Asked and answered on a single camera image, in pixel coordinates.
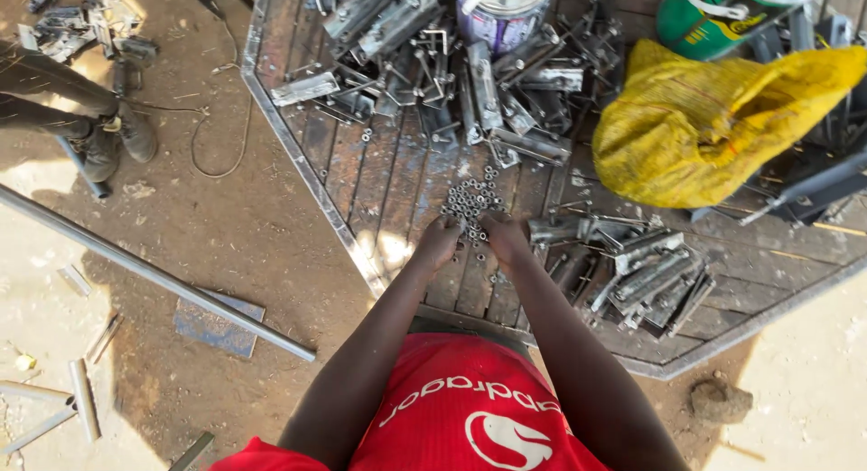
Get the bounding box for person's right hand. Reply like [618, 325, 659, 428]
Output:
[477, 210, 533, 270]

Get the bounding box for person's left hand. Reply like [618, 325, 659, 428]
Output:
[412, 215, 468, 273]

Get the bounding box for pile of small metal nuts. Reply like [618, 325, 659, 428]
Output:
[440, 165, 509, 263]

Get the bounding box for small heap of metal latches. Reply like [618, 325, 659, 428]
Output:
[527, 203, 718, 340]

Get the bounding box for large heap of metal latches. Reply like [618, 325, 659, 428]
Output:
[270, 0, 625, 170]

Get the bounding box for red printed shirt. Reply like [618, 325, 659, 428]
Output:
[209, 332, 612, 471]

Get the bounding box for purple paint can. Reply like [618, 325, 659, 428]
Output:
[455, 0, 560, 57]

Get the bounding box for yellow woven sack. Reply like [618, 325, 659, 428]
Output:
[592, 39, 867, 210]

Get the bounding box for flat grey metal plate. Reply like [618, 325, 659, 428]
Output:
[172, 289, 266, 360]

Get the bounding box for brown stone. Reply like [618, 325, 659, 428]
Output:
[689, 376, 754, 426]

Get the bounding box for long steel pipe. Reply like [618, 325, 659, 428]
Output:
[0, 184, 318, 364]

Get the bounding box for green paint can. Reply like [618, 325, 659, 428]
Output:
[656, 0, 837, 62]

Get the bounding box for steel angle piece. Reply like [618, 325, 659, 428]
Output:
[167, 431, 216, 471]

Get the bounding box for thin flat steel bars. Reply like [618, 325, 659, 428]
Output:
[84, 312, 126, 365]

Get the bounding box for dark short pipe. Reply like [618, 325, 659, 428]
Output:
[54, 135, 112, 200]

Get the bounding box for small steel offcut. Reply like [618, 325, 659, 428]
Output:
[57, 264, 93, 298]

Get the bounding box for short steel pipe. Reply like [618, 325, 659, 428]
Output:
[68, 359, 103, 443]
[0, 406, 79, 457]
[0, 380, 77, 408]

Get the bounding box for heap of scrap metal parts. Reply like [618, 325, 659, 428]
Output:
[17, 0, 161, 96]

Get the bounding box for thin cable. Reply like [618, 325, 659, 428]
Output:
[122, 17, 255, 181]

